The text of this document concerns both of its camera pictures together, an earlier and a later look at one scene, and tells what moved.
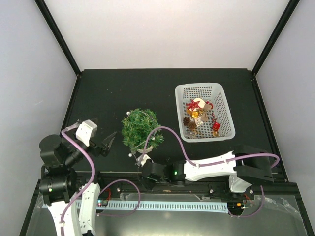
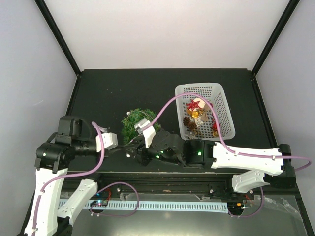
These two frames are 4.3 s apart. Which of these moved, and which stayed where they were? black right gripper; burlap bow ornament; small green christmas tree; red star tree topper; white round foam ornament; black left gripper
Moved: black right gripper; black left gripper
Stayed: red star tree topper; small green christmas tree; white round foam ornament; burlap bow ornament
